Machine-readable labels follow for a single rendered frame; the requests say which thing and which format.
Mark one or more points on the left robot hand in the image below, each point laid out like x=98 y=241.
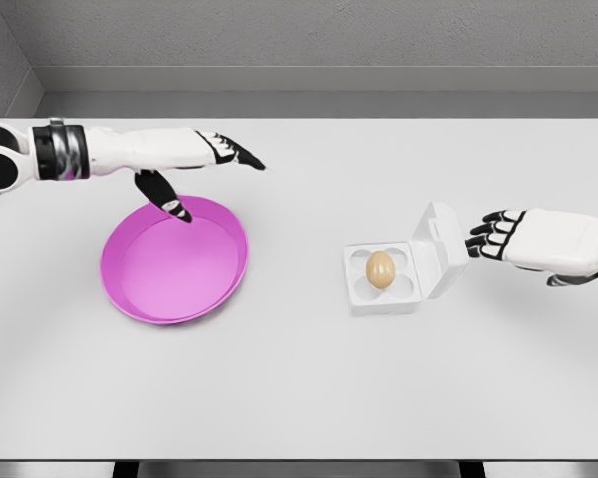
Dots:
x=179 y=148

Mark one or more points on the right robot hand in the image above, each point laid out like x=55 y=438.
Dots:
x=553 y=241

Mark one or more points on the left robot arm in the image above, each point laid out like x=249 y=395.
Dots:
x=55 y=149

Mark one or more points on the white egg box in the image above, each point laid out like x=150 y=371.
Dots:
x=403 y=269

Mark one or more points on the brown egg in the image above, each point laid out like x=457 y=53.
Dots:
x=380 y=269

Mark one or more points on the pink round plate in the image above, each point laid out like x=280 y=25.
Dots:
x=174 y=261

